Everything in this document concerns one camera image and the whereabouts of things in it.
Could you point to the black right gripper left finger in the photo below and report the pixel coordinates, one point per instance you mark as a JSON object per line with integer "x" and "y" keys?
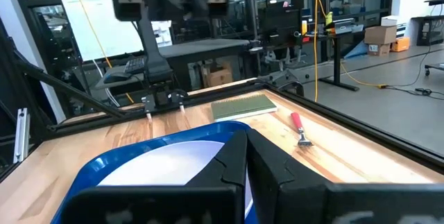
{"x": 156, "y": 206}

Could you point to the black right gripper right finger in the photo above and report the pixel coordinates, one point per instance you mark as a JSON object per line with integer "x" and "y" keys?
{"x": 312, "y": 203}

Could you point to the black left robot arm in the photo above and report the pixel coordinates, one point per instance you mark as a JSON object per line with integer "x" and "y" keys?
{"x": 156, "y": 64}

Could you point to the white round plate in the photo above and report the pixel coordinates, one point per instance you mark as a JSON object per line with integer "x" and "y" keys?
{"x": 166, "y": 165}

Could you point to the blue plastic tray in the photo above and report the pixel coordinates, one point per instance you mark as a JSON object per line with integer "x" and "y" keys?
{"x": 114, "y": 158}

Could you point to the white board panel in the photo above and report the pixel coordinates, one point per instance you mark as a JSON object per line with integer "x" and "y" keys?
{"x": 114, "y": 26}

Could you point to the grey desk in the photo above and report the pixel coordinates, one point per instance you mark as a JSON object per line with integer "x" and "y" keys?
{"x": 201, "y": 48}

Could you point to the black computer monitor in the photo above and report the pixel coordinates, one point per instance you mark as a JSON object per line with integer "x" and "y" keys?
{"x": 279, "y": 24}

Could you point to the black keyboard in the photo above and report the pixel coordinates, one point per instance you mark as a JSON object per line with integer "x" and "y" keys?
{"x": 134, "y": 65}

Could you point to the open cardboard box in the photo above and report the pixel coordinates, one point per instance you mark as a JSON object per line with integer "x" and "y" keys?
{"x": 219, "y": 77}

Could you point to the black computer mouse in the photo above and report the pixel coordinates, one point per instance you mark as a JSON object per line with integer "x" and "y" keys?
{"x": 116, "y": 77}

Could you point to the grey office chair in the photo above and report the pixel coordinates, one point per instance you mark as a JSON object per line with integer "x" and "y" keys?
{"x": 274, "y": 57}

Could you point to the yellow bottle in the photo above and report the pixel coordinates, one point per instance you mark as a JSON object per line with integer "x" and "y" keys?
{"x": 329, "y": 19}

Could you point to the grey laptop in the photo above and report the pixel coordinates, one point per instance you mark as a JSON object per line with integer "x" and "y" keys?
{"x": 343, "y": 27}

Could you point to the black standing desk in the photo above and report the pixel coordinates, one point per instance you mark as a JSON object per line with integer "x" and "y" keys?
{"x": 337, "y": 61}

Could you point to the light blue sheet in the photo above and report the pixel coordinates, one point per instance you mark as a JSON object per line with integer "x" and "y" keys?
{"x": 357, "y": 51}

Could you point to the large cardboard box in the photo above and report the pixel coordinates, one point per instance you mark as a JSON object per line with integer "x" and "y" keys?
{"x": 379, "y": 35}

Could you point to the small labelled cardboard box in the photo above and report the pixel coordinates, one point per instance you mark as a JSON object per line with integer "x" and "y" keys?
{"x": 378, "y": 50}

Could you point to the white box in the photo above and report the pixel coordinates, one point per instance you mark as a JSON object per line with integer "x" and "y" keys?
{"x": 389, "y": 21}

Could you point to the orange box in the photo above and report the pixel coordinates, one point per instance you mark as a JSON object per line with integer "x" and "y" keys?
{"x": 400, "y": 44}

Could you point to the black rolling cart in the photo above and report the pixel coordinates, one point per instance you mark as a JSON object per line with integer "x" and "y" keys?
{"x": 435, "y": 66}

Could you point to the black shelf unit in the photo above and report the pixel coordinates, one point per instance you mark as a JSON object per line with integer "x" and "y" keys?
{"x": 428, "y": 30}

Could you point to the black aluminium table frame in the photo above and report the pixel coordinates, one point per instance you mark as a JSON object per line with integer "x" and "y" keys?
{"x": 347, "y": 120}

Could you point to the silver aluminium bracket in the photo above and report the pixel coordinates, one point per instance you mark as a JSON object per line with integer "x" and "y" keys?
{"x": 21, "y": 134}

